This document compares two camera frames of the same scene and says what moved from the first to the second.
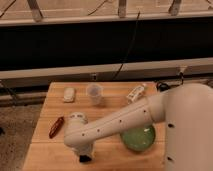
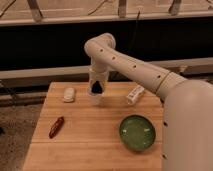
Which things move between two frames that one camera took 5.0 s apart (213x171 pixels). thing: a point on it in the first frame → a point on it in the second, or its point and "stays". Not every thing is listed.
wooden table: (48, 150) stays
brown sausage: (56, 127) stays
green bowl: (138, 139) stays
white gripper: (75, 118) → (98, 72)
